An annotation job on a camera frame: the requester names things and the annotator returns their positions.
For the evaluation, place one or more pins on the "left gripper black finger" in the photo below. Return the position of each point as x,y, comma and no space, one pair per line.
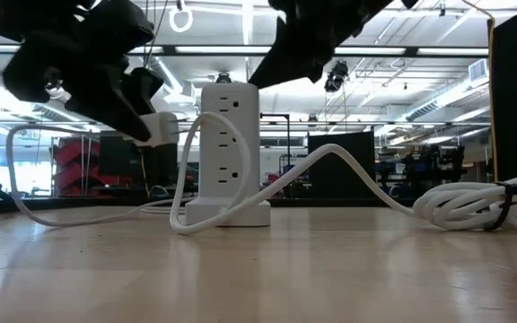
144,89
106,107

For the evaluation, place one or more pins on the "black standing display screen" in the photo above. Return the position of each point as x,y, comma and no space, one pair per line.
115,157

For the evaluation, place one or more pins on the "thin black stand frame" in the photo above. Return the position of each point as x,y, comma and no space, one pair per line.
278,116

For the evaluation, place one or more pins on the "white power strip tower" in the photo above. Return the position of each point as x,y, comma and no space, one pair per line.
218,157

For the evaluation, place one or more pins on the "black beam with light strips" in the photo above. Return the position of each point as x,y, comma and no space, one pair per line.
411,51

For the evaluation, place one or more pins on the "black background robot rig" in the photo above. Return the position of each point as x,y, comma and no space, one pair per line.
429,166

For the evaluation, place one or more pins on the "double black ceiling spotlight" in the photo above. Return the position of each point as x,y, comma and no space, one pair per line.
335,78

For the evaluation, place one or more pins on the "white ceiling air duct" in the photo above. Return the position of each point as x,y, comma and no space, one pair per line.
171,83

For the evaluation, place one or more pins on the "black square panel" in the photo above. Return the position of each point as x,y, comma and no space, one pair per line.
326,179

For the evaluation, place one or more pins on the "red storage rack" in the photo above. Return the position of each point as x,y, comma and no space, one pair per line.
74,161

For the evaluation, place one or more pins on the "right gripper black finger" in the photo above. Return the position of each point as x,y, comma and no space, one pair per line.
290,58

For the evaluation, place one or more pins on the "single black ceiling spotlight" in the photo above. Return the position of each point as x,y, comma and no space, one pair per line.
223,77

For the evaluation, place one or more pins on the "white wall charger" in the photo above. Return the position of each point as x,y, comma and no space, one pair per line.
155,130

